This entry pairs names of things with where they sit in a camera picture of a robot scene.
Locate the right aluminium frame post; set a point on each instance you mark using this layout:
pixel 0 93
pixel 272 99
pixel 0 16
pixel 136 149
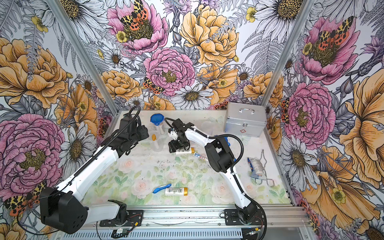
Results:
pixel 291 40

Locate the aluminium frame post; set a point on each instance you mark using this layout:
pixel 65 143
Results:
pixel 291 40
pixel 76 42

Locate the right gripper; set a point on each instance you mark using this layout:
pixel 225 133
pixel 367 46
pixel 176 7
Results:
pixel 173 146

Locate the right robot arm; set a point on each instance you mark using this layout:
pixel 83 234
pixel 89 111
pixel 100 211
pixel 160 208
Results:
pixel 221 160

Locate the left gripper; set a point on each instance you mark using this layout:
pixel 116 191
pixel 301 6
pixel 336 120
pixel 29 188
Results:
pixel 143 131

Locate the aluminium front rail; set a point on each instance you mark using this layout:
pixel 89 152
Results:
pixel 200 223

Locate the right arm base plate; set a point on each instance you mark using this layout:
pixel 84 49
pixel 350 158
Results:
pixel 234 217

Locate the blue lid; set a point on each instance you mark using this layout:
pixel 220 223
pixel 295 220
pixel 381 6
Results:
pixel 157 119
pixel 227 140

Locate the clear plastic cup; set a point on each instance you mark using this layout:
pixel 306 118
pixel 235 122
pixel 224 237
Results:
pixel 160 127
pixel 158 145

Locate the blue toothbrush near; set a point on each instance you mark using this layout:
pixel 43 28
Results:
pixel 158 189

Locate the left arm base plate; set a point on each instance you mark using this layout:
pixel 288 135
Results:
pixel 129 218

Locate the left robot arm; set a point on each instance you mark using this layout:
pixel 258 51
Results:
pixel 61 207

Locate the silver metal case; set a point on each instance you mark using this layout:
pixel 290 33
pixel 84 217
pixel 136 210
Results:
pixel 243 119

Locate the left aluminium frame post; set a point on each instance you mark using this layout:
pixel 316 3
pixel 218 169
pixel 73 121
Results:
pixel 76 42

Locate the small toothpaste middle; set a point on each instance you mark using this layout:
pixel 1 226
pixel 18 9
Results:
pixel 200 156

